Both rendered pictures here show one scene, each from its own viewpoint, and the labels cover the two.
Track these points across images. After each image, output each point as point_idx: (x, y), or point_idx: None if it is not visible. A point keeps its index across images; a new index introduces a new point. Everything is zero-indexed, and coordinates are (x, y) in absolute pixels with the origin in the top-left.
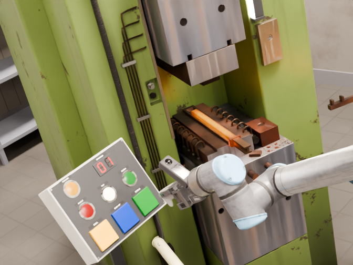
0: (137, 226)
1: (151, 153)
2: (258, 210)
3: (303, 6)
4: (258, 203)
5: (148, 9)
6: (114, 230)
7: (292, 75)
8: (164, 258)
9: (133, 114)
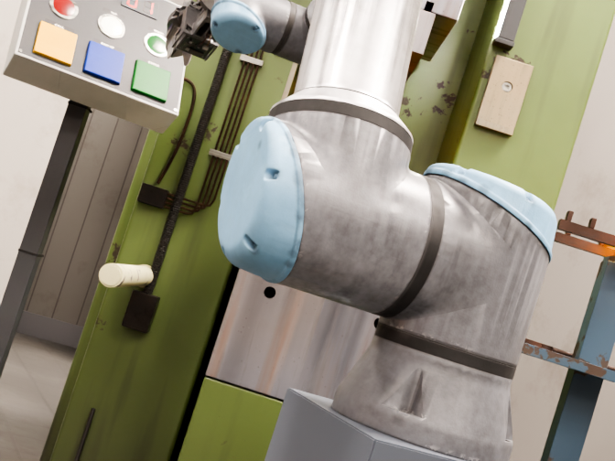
0: (109, 87)
1: (228, 122)
2: (253, 5)
3: (588, 85)
4: (261, 0)
5: None
6: (74, 56)
7: (515, 181)
8: (131, 304)
9: None
